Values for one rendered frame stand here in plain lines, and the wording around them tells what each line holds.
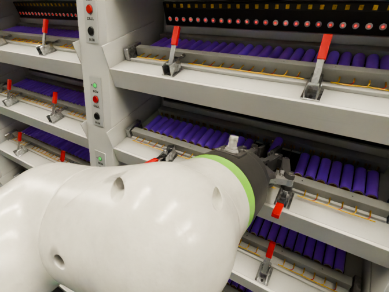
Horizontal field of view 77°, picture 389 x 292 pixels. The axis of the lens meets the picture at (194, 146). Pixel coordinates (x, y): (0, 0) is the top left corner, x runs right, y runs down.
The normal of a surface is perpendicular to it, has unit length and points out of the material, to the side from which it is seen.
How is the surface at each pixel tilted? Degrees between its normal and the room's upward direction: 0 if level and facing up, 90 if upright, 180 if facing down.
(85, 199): 40
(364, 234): 21
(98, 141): 90
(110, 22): 90
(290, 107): 111
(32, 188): 32
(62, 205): 44
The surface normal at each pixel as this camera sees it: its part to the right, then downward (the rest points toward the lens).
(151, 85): -0.50, 0.60
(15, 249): 0.55, -0.35
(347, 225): -0.11, -0.76
